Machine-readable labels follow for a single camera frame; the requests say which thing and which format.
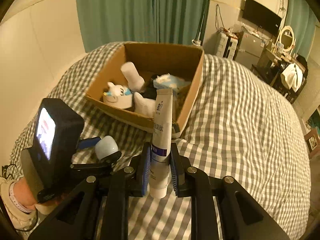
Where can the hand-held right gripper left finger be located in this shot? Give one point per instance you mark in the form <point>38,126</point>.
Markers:
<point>146,175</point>

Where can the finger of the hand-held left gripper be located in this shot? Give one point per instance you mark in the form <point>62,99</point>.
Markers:
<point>100,165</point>
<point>87,142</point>

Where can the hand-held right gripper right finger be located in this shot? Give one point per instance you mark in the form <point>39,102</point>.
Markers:
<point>174,175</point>

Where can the white round jar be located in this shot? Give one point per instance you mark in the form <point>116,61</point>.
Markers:
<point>106,146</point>

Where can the white toothpaste tube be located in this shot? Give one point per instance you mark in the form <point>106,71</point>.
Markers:
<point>161,135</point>

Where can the cardboard box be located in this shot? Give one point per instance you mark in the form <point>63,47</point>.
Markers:
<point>192,100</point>

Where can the black cloth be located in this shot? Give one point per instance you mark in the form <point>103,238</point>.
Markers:
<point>150,92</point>

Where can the blue tissue packet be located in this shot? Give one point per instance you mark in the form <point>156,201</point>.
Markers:
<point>167,81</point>

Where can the person's left forearm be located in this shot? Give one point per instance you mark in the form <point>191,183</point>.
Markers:
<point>23,196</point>

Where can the checkered blanket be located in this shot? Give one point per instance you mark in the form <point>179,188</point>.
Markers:
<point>237,130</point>

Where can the pink wristband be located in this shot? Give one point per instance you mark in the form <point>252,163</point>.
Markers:
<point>13,196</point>

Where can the black chair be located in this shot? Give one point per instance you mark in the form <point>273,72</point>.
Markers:
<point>265,72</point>

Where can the wide green curtain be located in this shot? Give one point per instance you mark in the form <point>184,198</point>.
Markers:
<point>125,10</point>

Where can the white suitcase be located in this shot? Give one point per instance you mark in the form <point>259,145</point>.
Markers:
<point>225,45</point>

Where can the grey mini fridge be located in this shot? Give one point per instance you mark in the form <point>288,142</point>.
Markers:
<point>247,47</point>

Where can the white towel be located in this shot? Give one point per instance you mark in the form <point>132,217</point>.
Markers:
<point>291,76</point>

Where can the wooden dressing table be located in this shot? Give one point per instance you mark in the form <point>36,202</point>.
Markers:
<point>275,56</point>

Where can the black bag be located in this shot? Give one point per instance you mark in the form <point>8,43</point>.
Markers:
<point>302,60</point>

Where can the oval white mirror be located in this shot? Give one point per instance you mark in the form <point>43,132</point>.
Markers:
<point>287,38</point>

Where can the narrow green curtain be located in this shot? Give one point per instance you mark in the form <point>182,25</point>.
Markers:
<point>300,17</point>

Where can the black wall television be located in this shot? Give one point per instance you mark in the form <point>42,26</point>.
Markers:
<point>260,15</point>

